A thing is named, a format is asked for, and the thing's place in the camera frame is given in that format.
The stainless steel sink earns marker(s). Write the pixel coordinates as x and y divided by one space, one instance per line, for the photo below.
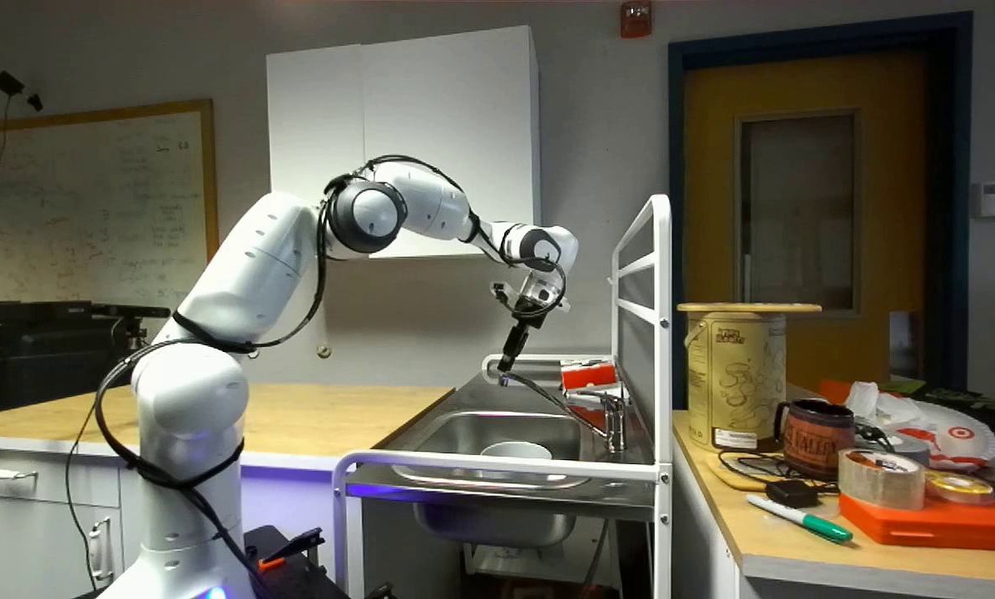
523 462

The white wall cabinet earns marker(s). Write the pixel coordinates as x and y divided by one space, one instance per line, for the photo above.
461 100

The whiteboard on wall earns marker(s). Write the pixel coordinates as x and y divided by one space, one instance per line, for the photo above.
111 204

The white bowl in sink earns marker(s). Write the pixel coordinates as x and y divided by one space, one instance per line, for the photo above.
518 450

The white plastic bag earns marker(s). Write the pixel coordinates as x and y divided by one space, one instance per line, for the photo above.
957 440

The yellow cylindrical container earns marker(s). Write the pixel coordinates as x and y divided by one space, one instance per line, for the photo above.
736 370

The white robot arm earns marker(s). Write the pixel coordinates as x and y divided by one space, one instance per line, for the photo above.
229 329

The clear tape roll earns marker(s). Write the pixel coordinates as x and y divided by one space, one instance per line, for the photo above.
880 477

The orange flat box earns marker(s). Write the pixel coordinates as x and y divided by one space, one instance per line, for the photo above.
936 522

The white metal rack frame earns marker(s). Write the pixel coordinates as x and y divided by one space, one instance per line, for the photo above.
641 359

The yellow wooden door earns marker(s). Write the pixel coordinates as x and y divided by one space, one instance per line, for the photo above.
830 166

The sink faucet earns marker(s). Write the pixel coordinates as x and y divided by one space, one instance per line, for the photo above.
604 406

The green marker pen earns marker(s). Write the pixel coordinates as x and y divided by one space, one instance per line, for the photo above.
799 517

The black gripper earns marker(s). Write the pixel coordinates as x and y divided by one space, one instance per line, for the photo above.
533 298

